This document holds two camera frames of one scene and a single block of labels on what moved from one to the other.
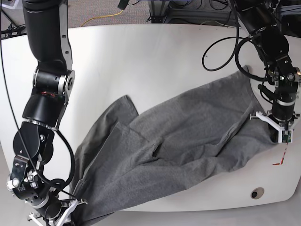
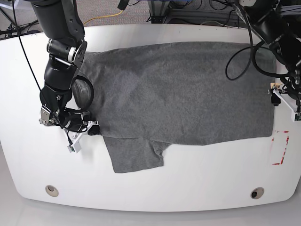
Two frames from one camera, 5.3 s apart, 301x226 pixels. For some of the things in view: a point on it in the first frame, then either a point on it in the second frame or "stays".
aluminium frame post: (158, 9) stays
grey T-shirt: (130, 157) to (147, 97)
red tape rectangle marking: (281, 161) stays
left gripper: (24, 184) to (75, 124)
